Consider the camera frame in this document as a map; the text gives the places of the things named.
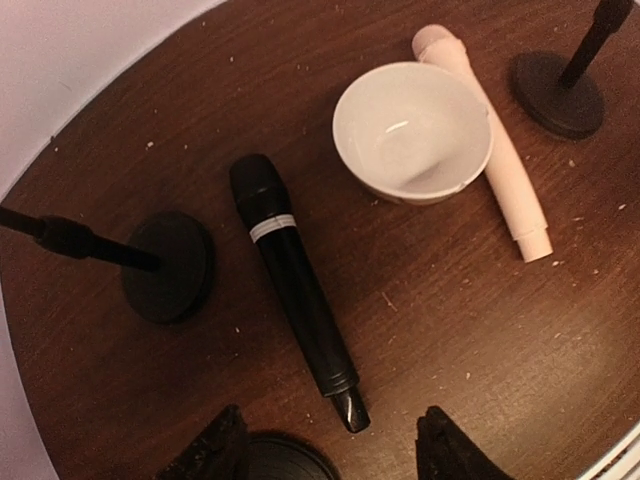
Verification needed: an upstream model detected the beige microphone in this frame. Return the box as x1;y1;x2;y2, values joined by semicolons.
412;24;553;263

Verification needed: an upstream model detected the black microphone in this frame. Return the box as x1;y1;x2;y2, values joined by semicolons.
229;154;370;433

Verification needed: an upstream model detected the black microphone stand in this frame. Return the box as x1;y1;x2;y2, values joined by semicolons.
1;207;215;325
510;0;634;140
244;432;341;480

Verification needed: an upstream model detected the white ceramic bowl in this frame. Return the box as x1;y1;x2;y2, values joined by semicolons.
332;62;494;205

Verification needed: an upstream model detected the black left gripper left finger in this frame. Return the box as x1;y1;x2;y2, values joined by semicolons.
154;404;248;480

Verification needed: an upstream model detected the black front microphone stand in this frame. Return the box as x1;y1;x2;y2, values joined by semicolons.
1;207;215;325

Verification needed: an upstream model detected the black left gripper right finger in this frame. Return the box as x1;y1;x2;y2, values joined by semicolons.
415;406;512;480

